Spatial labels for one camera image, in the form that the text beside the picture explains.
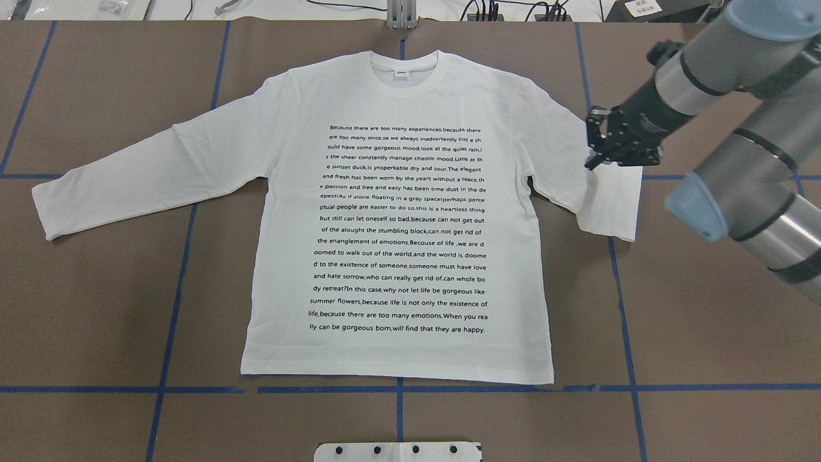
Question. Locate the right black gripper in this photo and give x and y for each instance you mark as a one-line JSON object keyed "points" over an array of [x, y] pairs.
{"points": [[649, 109]]}

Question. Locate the white long-sleeve printed shirt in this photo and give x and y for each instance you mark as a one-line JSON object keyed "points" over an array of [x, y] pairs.
{"points": [[398, 236]]}

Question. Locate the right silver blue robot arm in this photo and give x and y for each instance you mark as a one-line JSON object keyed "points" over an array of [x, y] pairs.
{"points": [[753, 69]]}

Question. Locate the aluminium frame post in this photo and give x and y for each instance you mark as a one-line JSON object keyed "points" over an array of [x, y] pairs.
{"points": [[401, 14]]}

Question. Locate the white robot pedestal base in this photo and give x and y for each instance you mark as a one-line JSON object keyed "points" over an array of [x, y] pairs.
{"points": [[400, 451]]}

